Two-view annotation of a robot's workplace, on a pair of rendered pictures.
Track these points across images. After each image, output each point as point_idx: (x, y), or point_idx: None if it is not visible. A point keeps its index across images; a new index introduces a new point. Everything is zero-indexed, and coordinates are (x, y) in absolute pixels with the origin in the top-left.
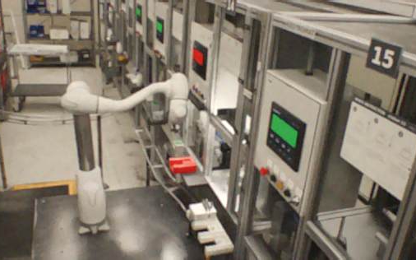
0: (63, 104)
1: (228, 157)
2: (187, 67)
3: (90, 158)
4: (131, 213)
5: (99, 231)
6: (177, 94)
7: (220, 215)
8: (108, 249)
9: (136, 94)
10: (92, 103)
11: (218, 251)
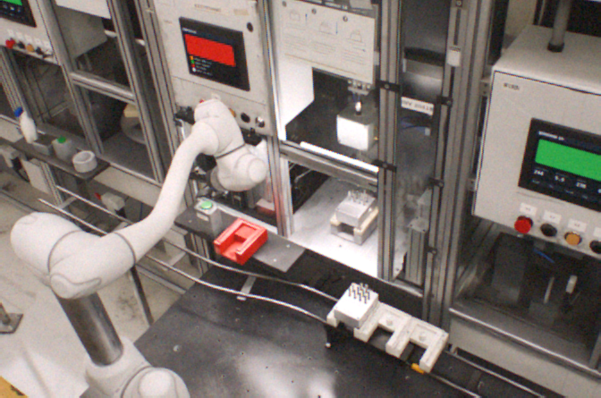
0: (70, 293)
1: (299, 188)
2: (158, 67)
3: (114, 335)
4: (209, 368)
5: None
6: (230, 142)
7: (307, 273)
8: None
9: (170, 184)
10: (123, 255)
11: (436, 355)
